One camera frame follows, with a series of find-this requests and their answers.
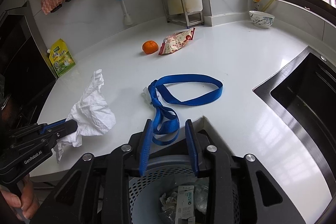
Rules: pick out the black kitchen sink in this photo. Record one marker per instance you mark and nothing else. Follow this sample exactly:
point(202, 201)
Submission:
point(302, 94)

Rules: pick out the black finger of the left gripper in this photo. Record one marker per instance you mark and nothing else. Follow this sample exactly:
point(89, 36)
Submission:
point(64, 129)

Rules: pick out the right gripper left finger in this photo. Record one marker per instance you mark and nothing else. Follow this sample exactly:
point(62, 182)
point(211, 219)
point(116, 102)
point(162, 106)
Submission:
point(144, 146)

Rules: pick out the white bottle brush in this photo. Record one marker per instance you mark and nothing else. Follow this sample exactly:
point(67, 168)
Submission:
point(126, 16)

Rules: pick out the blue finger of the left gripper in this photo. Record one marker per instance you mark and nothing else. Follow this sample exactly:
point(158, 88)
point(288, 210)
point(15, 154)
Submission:
point(52, 126)

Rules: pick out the red white snack packet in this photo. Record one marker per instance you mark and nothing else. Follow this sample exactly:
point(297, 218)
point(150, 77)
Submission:
point(176, 41)

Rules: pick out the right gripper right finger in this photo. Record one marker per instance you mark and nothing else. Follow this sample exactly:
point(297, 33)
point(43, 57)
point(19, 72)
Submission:
point(192, 150)

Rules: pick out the trash inside bin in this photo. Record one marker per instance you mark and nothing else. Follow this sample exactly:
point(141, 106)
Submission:
point(184, 204)

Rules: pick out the yellow green seasoning pouch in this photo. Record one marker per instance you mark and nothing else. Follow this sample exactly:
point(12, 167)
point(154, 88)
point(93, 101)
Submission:
point(60, 57)

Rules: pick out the white paper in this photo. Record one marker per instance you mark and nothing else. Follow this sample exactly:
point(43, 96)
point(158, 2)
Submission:
point(92, 114)

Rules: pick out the orange tangerine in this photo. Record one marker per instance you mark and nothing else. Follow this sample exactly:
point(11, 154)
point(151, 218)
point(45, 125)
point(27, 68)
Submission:
point(150, 47)

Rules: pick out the white patterned bowl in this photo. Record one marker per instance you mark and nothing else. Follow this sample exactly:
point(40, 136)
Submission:
point(261, 19)

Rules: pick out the grey perforated trash bin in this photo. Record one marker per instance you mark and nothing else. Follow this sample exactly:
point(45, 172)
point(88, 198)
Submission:
point(165, 173)

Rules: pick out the person's left hand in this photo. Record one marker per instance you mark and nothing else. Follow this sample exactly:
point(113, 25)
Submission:
point(25, 206)

